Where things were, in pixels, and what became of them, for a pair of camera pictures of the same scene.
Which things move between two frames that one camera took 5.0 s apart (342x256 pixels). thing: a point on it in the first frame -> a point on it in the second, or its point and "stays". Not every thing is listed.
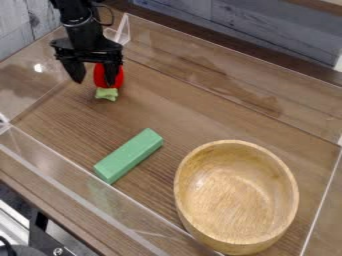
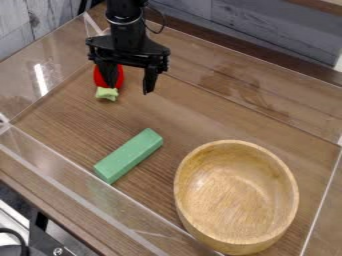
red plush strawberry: x=104 y=91 stays
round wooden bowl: x=236 y=196 stays
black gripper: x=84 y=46 -> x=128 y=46
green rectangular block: x=127 y=155 stays
